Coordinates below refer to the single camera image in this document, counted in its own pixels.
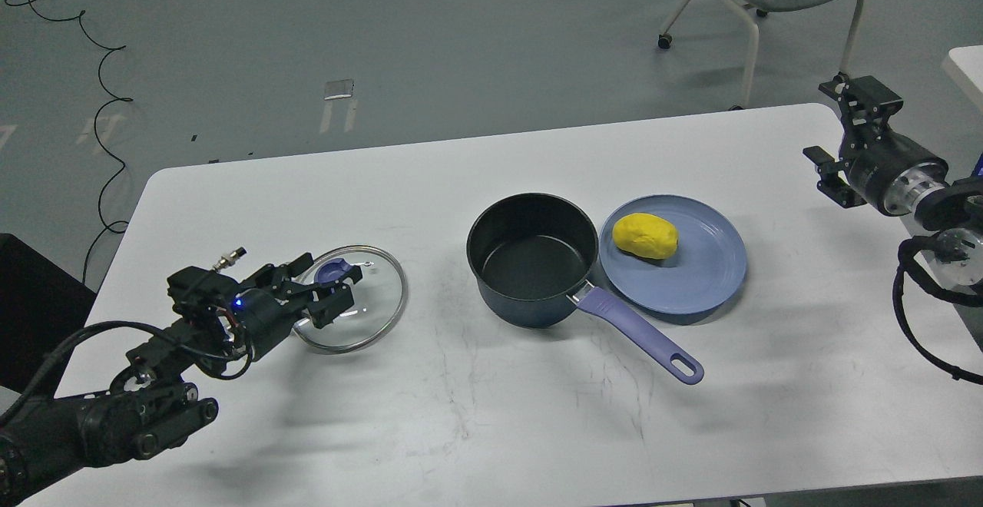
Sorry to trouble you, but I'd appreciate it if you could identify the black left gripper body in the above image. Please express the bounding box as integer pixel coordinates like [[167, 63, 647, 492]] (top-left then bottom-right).
[[230, 280, 313, 361]]

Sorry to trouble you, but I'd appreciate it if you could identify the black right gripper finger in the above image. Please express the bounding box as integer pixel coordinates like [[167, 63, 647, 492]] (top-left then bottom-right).
[[819, 74, 905, 139], [802, 146, 865, 209]]

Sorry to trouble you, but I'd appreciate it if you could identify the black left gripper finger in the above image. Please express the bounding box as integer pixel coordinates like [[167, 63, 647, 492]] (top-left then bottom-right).
[[243, 254, 315, 297], [300, 263, 362, 329]]

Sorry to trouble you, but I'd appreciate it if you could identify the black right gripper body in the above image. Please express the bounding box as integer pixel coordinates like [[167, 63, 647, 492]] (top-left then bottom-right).
[[840, 130, 948, 217]]

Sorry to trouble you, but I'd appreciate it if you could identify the glass pot lid purple knob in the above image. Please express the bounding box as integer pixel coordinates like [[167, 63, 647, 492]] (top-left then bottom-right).
[[294, 244, 409, 354]]

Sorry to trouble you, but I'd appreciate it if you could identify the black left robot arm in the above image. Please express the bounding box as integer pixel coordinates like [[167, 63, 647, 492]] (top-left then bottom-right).
[[2, 248, 362, 506]]

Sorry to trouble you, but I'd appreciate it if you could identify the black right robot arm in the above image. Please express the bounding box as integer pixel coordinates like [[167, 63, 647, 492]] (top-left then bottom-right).
[[803, 74, 982, 385]]

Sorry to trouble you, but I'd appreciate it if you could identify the yellow potato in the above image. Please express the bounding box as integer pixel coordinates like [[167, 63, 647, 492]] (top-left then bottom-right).
[[611, 212, 679, 260]]

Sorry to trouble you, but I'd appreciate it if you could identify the white side table corner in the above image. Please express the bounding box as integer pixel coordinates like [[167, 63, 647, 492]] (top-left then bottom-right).
[[942, 45, 983, 112]]

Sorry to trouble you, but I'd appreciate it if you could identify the blue plate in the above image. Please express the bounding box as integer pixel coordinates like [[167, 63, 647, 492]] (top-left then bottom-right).
[[599, 194, 748, 316]]

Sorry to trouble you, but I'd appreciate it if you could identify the black box at left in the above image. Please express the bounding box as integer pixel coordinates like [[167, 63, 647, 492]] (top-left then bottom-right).
[[1, 233, 96, 393]]

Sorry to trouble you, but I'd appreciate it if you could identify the dark blue saucepan purple handle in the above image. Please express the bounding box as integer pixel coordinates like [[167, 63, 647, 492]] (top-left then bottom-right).
[[465, 193, 703, 385]]

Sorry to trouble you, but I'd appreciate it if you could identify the black floor cable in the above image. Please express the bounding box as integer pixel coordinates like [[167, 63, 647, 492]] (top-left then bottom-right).
[[0, 0, 161, 285]]

